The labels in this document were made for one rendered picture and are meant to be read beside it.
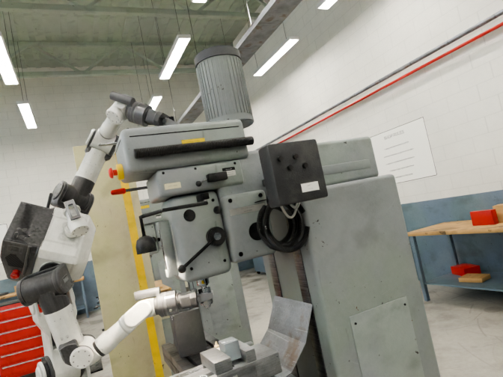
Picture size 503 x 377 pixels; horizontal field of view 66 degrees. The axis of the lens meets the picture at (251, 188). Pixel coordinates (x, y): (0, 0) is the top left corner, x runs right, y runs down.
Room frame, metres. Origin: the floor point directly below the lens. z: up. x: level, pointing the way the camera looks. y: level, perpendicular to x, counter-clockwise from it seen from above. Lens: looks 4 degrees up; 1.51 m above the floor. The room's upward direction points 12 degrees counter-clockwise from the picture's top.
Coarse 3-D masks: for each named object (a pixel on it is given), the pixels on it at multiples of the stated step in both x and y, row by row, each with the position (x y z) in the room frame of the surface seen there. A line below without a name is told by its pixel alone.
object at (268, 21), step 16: (272, 0) 3.81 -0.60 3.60; (288, 0) 3.81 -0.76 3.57; (272, 16) 4.08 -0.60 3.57; (496, 16) 4.16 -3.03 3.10; (192, 32) 6.40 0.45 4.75; (256, 32) 4.37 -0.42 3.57; (272, 32) 4.46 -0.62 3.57; (464, 32) 4.50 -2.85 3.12; (240, 48) 4.70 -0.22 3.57; (256, 48) 4.80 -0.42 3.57; (384, 80) 5.76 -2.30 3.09; (352, 96) 6.40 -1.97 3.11; (192, 112) 7.01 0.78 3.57; (320, 112) 7.25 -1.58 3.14; (336, 112) 6.84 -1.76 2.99
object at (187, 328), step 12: (180, 312) 1.74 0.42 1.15; (192, 312) 1.74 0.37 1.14; (180, 324) 1.72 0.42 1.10; (192, 324) 1.74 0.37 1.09; (180, 336) 1.72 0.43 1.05; (192, 336) 1.74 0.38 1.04; (204, 336) 1.76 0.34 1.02; (180, 348) 1.72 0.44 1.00; (192, 348) 1.73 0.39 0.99; (204, 348) 1.75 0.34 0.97
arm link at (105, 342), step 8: (112, 328) 1.45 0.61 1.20; (120, 328) 1.45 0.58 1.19; (88, 336) 1.48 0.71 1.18; (104, 336) 1.44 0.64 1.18; (112, 336) 1.44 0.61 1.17; (120, 336) 1.45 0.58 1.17; (80, 344) 1.41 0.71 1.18; (88, 344) 1.42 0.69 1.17; (96, 344) 1.43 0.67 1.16; (104, 344) 1.43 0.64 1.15; (112, 344) 1.44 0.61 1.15; (96, 352) 1.42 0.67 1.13; (104, 352) 1.43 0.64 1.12; (96, 360) 1.43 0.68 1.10
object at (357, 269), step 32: (352, 192) 1.57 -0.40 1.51; (384, 192) 1.64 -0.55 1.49; (320, 224) 1.50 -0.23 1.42; (352, 224) 1.56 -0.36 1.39; (384, 224) 1.63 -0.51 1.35; (288, 256) 1.64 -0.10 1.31; (320, 256) 1.48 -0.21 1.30; (352, 256) 1.54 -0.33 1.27; (384, 256) 1.61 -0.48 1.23; (288, 288) 1.69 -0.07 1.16; (320, 288) 1.48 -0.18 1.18; (352, 288) 1.53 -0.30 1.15; (384, 288) 1.59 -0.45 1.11; (416, 288) 1.67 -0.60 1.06; (320, 320) 1.51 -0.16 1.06; (352, 320) 1.51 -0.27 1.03; (384, 320) 1.57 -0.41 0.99; (416, 320) 1.65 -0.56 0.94; (320, 352) 1.54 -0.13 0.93; (352, 352) 1.50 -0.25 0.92; (384, 352) 1.56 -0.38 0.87; (416, 352) 1.63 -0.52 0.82
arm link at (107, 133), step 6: (102, 126) 1.65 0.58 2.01; (108, 126) 1.62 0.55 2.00; (96, 132) 1.69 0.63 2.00; (102, 132) 1.67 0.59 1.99; (108, 132) 1.66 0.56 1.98; (114, 132) 1.66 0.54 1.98; (96, 138) 1.68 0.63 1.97; (102, 138) 1.69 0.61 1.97; (108, 138) 1.70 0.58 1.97; (114, 138) 1.73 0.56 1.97; (96, 144) 1.69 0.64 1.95; (102, 150) 1.72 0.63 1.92; (108, 150) 1.72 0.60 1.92
